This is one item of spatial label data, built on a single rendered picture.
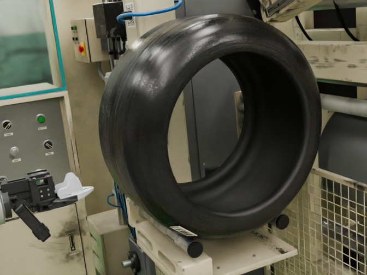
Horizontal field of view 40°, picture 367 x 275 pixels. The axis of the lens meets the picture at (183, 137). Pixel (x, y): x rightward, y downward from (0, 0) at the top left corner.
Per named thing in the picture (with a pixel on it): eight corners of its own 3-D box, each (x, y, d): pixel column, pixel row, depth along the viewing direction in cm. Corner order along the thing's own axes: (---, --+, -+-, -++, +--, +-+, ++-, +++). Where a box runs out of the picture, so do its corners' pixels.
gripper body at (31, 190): (55, 175, 116) (1, 187, 111) (61, 210, 118) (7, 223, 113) (48, 167, 122) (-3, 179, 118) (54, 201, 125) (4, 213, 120)
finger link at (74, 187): (94, 173, 120) (55, 181, 117) (97, 196, 122) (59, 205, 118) (90, 169, 123) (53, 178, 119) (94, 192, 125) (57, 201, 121)
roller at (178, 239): (154, 213, 163) (141, 218, 161) (151, 201, 162) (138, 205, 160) (205, 255, 132) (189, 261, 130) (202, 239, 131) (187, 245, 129)
